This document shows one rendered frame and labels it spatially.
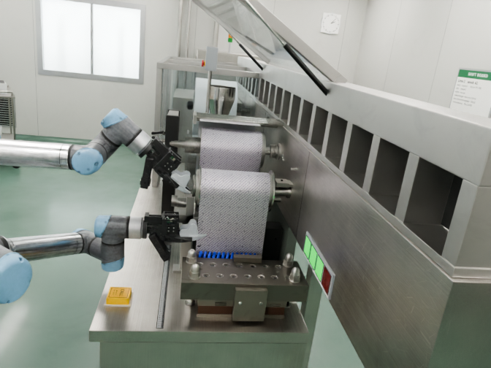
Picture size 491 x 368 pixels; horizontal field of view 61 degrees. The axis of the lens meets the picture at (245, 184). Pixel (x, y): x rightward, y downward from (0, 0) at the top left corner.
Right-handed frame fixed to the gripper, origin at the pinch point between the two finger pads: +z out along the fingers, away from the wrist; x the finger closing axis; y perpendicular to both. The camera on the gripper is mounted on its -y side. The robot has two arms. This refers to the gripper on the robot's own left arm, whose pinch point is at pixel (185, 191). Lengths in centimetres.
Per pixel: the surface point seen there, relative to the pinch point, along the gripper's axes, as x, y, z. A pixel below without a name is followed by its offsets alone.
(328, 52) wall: 551, 183, 134
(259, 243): -5.2, 4.6, 30.7
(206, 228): -5.2, -3.8, 13.2
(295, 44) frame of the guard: -19, 56, -12
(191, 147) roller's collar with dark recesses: 23.0, 8.3, -5.3
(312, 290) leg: 8, 1, 69
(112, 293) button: -15.8, -37.2, 3.3
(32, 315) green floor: 99, -152, 10
